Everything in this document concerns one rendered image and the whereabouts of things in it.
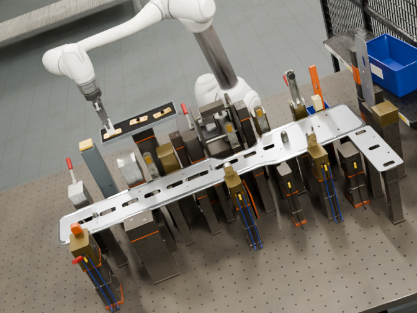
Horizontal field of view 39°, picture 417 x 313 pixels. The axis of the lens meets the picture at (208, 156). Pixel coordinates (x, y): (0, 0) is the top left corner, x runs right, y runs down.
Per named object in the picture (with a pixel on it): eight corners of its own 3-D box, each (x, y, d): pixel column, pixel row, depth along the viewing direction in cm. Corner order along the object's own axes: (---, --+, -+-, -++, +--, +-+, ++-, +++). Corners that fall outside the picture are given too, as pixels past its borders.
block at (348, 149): (358, 213, 246) (347, 161, 230) (346, 197, 256) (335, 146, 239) (374, 207, 246) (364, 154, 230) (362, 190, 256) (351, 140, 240)
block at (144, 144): (163, 204, 290) (130, 132, 265) (161, 195, 297) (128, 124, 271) (182, 196, 290) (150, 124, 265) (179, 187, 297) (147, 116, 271)
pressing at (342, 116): (58, 252, 239) (56, 249, 238) (57, 218, 257) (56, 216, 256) (369, 127, 241) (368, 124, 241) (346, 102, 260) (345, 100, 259)
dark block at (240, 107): (259, 181, 282) (236, 110, 258) (255, 173, 287) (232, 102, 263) (269, 177, 282) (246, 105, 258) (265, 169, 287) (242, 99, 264)
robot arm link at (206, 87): (213, 99, 332) (202, 66, 319) (237, 105, 321) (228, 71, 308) (195, 115, 324) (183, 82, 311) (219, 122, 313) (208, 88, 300)
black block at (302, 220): (298, 231, 248) (283, 180, 231) (290, 218, 256) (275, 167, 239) (309, 227, 248) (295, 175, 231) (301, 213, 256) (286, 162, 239)
